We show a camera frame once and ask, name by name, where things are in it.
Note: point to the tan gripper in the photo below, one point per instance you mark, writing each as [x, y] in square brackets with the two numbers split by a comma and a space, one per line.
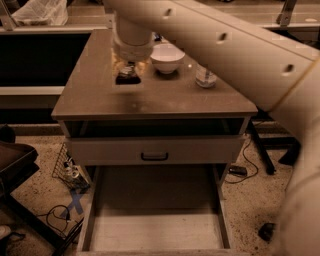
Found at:
[133, 52]

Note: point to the black power adapter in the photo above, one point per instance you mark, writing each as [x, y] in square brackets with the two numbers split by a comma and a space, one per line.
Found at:
[238, 170]

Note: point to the open middle drawer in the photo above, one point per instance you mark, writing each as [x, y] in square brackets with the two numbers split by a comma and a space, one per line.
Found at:
[157, 210]

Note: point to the grey drawer cabinet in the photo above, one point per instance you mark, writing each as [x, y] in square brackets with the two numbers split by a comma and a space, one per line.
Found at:
[92, 105]

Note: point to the white ceramic bowl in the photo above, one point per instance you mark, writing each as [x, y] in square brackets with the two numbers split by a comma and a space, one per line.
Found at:
[166, 58]

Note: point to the clear plastic water bottle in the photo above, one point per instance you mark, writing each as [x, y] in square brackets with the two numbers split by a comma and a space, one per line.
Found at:
[204, 77]

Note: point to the wire basket with items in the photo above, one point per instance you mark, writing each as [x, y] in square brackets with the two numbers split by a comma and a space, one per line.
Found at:
[68, 172]

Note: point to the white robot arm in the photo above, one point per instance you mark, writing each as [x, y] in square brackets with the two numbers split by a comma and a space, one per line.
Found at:
[279, 75]

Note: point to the white plastic bag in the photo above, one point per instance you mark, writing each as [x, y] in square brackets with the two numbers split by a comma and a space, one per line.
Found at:
[42, 12]

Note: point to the closed top drawer front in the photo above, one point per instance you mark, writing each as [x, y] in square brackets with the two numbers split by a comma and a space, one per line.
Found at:
[155, 150]

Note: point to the dark rxbar chocolate wrapper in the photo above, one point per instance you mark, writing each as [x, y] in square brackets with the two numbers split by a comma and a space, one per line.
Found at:
[127, 78]

